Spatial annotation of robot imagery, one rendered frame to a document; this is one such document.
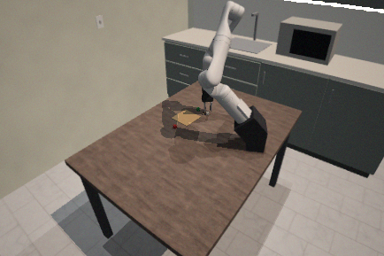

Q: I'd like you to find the tan square mat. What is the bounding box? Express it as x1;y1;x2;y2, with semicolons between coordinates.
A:
172;110;201;126

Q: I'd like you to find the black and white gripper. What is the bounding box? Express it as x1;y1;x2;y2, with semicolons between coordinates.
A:
202;88;213;112

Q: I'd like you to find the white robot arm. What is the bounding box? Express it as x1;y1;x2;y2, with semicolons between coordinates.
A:
198;1;251;124

